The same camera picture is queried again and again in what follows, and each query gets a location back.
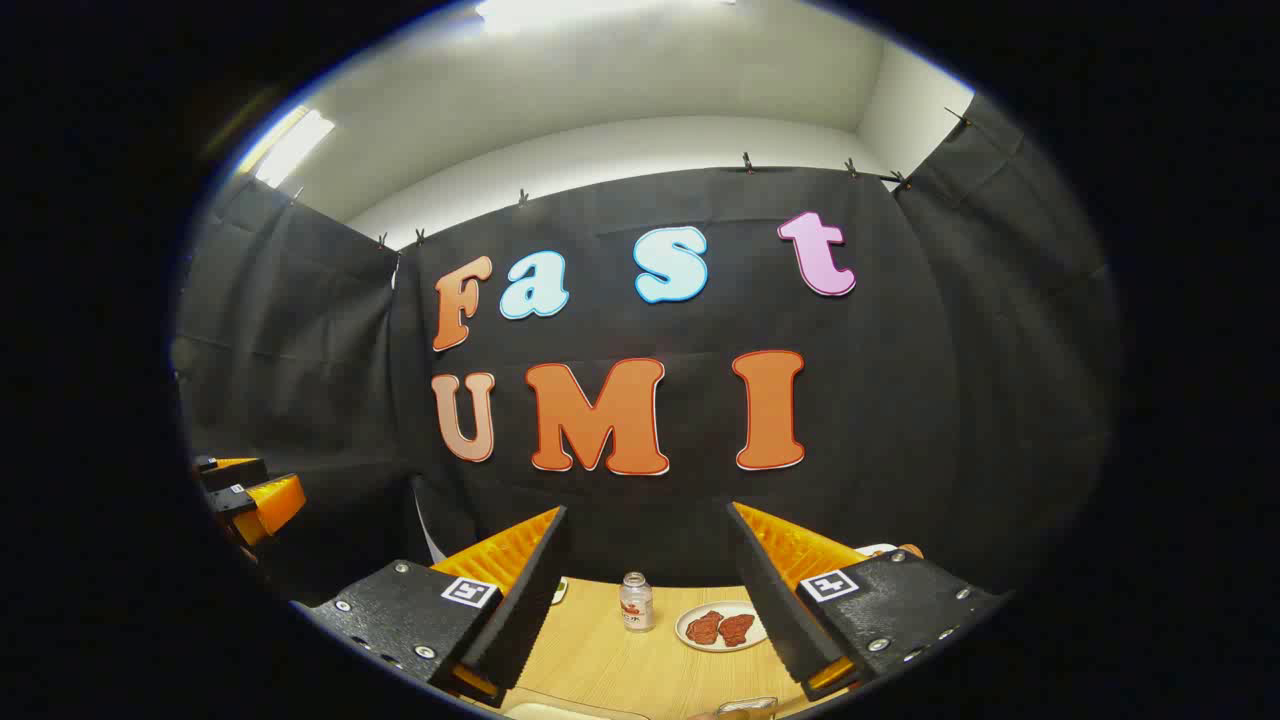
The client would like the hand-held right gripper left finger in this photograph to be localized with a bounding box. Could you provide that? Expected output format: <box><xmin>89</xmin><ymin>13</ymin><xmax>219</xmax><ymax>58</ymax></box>
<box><xmin>290</xmin><ymin>505</ymin><xmax>573</xmax><ymax>701</ymax></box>

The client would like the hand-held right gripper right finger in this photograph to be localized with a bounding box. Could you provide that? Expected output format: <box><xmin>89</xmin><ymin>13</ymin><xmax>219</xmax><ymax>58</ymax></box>
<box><xmin>725</xmin><ymin>500</ymin><xmax>1011</xmax><ymax>701</ymax></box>

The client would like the clear rice container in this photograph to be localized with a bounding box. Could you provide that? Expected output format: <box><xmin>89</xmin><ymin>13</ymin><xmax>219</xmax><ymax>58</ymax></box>
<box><xmin>497</xmin><ymin>688</ymin><xmax>651</xmax><ymax>720</ymax></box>

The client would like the white round plate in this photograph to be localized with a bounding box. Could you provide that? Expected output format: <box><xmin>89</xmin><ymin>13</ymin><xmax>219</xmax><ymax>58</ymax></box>
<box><xmin>676</xmin><ymin>600</ymin><xmax>769</xmax><ymax>653</ymax></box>

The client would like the clear drink bottle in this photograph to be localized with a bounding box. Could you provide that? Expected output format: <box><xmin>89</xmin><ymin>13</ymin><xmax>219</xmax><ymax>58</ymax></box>
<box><xmin>619</xmin><ymin>571</ymin><xmax>656</xmax><ymax>633</ymax></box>

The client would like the black backdrop cloth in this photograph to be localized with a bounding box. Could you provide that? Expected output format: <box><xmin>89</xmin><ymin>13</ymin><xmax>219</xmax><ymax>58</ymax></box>
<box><xmin>170</xmin><ymin>95</ymin><xmax>1121</xmax><ymax>601</ymax></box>

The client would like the ceiling light panel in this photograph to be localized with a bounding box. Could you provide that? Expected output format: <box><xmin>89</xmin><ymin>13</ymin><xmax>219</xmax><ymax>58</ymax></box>
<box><xmin>255</xmin><ymin>105</ymin><xmax>336</xmax><ymax>189</ymax></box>

